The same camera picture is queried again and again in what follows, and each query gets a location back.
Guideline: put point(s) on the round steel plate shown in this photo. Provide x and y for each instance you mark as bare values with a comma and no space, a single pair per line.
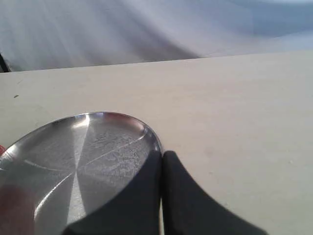
73,166

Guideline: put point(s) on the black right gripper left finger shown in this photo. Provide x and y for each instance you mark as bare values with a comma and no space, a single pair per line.
133,211

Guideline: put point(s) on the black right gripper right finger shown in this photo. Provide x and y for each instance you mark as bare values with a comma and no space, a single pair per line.
189,210

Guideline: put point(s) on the black backdrop stand pole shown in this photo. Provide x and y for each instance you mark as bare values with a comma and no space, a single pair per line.
3,65

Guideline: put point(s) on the white backdrop cloth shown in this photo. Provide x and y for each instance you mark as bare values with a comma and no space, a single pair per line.
50,34

